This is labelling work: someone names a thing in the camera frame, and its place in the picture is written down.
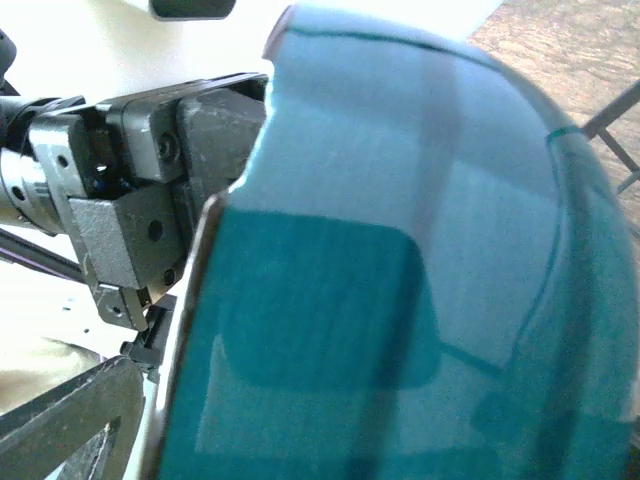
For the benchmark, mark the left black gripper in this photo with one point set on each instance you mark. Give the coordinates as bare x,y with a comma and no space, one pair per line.
129,176

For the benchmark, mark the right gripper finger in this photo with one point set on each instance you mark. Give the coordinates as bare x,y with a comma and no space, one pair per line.
87,425

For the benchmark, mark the cream and teal bowl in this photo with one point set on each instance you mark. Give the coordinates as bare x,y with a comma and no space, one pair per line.
422,273

